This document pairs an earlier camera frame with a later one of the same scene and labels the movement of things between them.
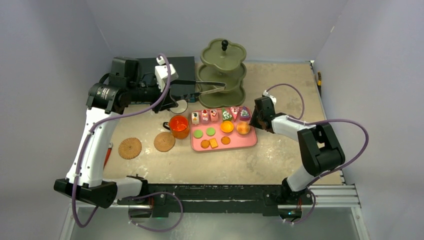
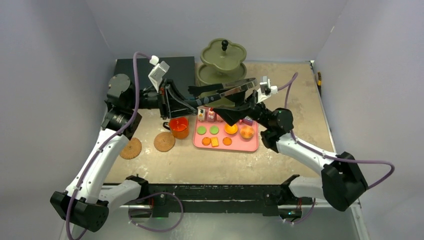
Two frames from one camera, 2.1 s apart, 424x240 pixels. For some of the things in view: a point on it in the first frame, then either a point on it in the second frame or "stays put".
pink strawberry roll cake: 205,117 -> 211,114
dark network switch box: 184,67 stays put
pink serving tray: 220,128 stays put
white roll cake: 195,118 -> 201,114
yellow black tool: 319,82 stays put
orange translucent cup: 179,126 stays put
